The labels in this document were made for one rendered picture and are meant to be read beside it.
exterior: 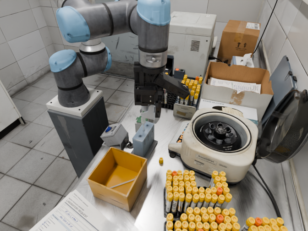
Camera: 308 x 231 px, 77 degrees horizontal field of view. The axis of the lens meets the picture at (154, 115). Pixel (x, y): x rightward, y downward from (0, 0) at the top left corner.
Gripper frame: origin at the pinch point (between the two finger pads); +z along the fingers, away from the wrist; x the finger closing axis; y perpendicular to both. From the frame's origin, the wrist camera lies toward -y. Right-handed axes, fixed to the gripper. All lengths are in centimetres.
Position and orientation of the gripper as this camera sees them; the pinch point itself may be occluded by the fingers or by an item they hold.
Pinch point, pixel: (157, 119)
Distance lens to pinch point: 64.7
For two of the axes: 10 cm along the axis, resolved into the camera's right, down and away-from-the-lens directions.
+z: -0.3, 7.7, 6.4
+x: 0.3, 6.4, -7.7
